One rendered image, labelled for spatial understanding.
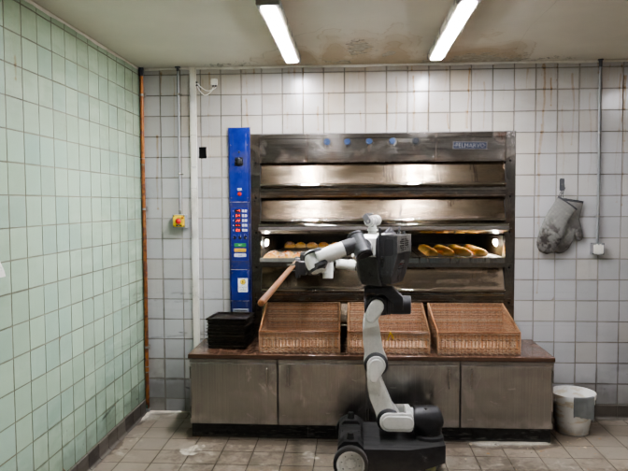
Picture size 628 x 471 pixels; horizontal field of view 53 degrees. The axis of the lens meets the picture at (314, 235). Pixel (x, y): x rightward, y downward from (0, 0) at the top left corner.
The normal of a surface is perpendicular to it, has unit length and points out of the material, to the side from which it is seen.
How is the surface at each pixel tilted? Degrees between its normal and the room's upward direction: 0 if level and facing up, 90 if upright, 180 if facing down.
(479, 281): 70
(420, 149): 90
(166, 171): 90
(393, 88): 90
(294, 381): 90
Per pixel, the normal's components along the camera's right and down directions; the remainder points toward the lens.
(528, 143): -0.07, 0.05
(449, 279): -0.06, -0.29
